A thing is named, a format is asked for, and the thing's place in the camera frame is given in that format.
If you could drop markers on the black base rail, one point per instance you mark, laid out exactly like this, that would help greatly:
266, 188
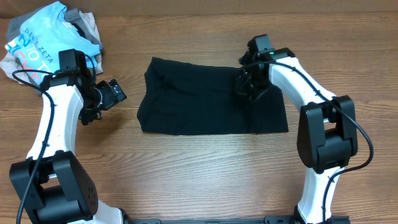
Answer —
211, 221

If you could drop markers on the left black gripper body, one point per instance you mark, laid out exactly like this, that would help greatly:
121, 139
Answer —
103, 98

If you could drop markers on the grey folded garment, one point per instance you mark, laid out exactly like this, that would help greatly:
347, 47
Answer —
84, 21

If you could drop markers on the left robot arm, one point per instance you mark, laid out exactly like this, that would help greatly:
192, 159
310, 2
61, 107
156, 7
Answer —
51, 183

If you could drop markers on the black t-shirt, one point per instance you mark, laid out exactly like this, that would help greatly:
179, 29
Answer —
186, 99

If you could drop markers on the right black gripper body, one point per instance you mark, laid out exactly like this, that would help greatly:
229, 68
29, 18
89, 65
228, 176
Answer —
249, 86

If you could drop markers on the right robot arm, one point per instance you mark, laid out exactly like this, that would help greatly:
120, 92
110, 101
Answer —
326, 139

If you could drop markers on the light blue printed t-shirt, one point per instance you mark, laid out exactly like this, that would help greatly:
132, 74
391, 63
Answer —
35, 39

